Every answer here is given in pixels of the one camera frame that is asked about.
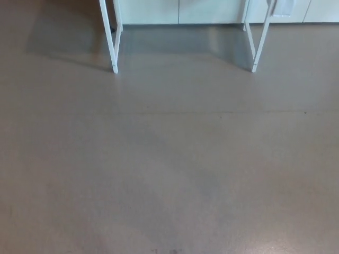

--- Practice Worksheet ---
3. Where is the white metal table leg frame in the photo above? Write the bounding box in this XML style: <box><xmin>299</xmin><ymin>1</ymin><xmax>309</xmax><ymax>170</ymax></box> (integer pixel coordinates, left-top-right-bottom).
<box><xmin>99</xmin><ymin>0</ymin><xmax>124</xmax><ymax>74</ymax></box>
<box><xmin>243</xmin><ymin>0</ymin><xmax>278</xmax><ymax>73</ymax></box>

